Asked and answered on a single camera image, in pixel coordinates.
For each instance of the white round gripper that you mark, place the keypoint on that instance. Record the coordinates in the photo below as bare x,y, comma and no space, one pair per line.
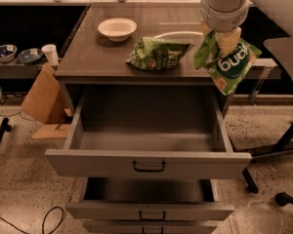
222,18

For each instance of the green rice chip bag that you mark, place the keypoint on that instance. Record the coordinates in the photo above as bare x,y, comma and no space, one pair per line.
226,72

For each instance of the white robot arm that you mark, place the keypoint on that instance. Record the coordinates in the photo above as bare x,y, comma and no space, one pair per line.
281,13

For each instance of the green chip bag on counter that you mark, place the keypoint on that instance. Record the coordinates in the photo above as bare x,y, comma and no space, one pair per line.
152,54

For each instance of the grey drawer cabinet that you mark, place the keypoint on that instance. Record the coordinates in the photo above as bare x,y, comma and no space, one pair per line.
93,60

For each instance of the open top drawer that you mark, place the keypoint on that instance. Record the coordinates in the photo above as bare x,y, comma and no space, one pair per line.
148,132

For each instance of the open drawer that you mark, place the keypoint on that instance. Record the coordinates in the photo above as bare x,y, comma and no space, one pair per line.
148,132
149,200

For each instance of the open middle drawer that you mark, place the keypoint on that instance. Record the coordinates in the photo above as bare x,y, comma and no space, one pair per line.
149,200

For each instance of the bottom drawer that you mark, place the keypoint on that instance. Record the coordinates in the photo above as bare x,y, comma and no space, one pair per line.
148,227

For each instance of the white bowl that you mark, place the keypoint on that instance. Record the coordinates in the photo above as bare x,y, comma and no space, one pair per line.
117,29

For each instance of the black stand base right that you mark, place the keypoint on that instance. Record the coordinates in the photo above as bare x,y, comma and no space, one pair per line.
285,143

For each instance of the white paper cup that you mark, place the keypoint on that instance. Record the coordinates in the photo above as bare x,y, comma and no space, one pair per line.
51,54

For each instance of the brown cardboard box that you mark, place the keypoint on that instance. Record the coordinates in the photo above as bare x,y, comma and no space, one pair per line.
46,104

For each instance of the blue bowl right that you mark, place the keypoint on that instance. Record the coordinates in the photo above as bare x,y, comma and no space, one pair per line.
30,56

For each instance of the blue bowl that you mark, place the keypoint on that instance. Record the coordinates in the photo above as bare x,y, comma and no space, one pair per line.
30,56
7,53

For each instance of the grey side shelf left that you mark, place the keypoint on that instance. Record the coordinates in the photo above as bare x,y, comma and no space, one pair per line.
17,70

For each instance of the blue bowl left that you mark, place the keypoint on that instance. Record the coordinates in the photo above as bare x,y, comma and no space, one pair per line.
7,53

